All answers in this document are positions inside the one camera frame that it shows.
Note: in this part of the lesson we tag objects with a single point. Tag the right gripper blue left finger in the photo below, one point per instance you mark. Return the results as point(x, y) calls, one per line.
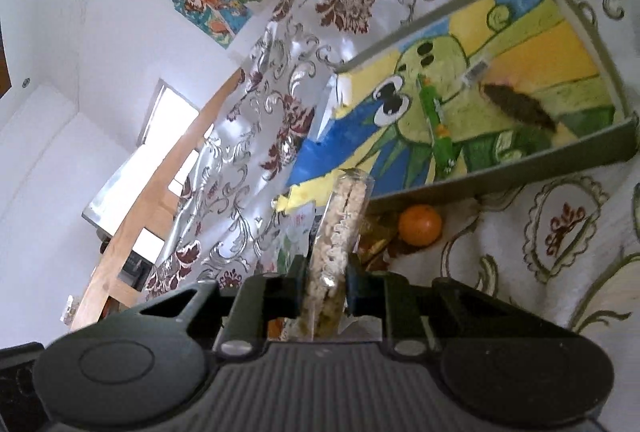
point(293, 287)

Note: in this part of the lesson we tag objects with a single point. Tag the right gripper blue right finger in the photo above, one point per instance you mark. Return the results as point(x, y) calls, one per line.
point(357, 281)

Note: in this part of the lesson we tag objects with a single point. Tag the rice cracker pack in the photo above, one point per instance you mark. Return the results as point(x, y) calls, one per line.
point(325, 294)

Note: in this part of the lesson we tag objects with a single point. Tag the orange mandarin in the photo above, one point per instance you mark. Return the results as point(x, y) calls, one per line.
point(419, 225)

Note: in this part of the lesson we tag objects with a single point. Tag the white green stick snack pack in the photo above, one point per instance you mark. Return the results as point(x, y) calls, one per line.
point(442, 146)

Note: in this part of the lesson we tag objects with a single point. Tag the dark snack packet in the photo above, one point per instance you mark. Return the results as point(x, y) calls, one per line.
point(516, 105)

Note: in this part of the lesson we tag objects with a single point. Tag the bag of orange snacks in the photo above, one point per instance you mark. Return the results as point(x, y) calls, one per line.
point(379, 242)

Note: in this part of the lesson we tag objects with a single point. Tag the seaweed snack bag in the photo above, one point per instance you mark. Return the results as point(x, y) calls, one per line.
point(295, 237)

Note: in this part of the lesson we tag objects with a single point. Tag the floral patterned bedspread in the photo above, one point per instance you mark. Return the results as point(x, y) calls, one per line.
point(565, 248)

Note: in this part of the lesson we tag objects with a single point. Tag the window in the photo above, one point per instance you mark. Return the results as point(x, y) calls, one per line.
point(169, 115)

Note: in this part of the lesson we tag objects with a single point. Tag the grey tray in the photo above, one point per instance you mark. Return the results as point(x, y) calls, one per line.
point(615, 143)

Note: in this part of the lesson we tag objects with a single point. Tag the frog painting paper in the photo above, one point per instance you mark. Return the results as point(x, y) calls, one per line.
point(374, 121)

